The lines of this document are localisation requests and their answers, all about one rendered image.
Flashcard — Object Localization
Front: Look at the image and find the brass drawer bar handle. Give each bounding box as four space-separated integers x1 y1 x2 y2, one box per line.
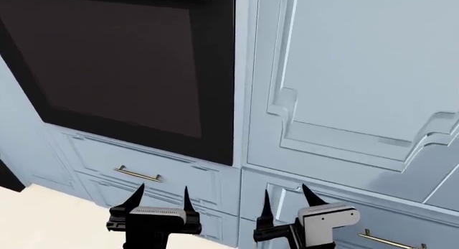
358 227 428 249
113 165 164 184

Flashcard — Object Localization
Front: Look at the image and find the black glass oven door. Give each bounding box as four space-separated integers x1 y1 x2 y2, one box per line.
0 0 237 167

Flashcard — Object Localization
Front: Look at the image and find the light blue cabinet side panel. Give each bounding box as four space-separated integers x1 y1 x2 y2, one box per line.
0 54 95 206

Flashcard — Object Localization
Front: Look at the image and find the light blue drawer front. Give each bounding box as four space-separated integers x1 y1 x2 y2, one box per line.
61 131 242 210
239 166 459 249
77 173 241 243

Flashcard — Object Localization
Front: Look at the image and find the black appliance corner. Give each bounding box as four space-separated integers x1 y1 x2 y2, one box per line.
0 156 27 193

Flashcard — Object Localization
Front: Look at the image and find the light blue tall cabinet door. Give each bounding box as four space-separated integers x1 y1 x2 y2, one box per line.
246 0 459 207

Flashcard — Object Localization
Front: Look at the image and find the grey left gripper camera box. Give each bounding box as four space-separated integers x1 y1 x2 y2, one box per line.
128 205 188 227

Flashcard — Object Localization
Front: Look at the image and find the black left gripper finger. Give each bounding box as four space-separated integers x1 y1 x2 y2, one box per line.
108 182 146 221
182 185 200 225

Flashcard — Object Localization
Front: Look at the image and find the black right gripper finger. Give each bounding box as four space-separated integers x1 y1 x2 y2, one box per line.
255 189 276 232
301 183 326 208

